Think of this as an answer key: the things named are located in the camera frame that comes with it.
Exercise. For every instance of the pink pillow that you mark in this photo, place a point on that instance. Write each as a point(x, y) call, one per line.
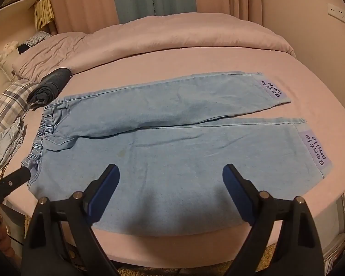
point(46, 51)

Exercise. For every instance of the stack of magazines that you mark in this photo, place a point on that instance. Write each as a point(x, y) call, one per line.
point(339, 250)

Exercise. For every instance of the plaid pillow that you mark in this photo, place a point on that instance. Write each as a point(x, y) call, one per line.
point(8, 100)

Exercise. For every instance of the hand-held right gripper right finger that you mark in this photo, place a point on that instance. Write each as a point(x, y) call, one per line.
point(236, 191)

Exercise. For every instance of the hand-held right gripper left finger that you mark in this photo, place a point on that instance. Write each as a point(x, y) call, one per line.
point(102, 201)

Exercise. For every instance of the pink duvet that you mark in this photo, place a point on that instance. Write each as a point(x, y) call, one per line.
point(175, 37)

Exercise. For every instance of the dark folded jeans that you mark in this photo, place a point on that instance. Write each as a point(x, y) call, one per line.
point(51, 83)

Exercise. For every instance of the white shelf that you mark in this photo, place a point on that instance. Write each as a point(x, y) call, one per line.
point(14, 11)

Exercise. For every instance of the yellow fringed hanging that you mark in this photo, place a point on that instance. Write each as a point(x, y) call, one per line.
point(44, 11)

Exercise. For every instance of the white plush toy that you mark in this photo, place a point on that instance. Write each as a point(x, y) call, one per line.
point(10, 47)

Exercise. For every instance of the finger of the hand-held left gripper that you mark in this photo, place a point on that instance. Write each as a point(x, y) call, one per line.
point(15, 178)

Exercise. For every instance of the blue checked cloth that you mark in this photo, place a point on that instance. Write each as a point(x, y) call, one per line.
point(38, 38)

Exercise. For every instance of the light blue denim pants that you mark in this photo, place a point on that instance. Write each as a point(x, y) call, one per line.
point(161, 149)

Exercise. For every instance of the light blue folded shirt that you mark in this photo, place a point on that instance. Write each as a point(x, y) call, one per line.
point(8, 141)

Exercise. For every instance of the white wall socket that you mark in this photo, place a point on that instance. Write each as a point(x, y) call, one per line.
point(341, 14)

